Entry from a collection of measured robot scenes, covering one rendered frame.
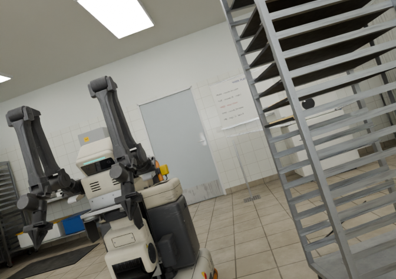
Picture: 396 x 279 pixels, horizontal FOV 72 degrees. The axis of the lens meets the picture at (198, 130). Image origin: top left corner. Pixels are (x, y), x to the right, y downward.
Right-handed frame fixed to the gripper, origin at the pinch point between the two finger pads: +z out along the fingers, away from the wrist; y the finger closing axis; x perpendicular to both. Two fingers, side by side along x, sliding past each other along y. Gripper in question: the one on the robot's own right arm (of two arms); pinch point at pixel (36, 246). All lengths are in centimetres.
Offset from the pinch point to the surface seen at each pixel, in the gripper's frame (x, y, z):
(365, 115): 14, 150, -19
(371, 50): 5, 162, -44
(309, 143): 7, 122, -12
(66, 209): 354, -255, -150
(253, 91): 32, 112, -61
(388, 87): 13, 164, -28
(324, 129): 10, 131, -17
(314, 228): 70, 120, 14
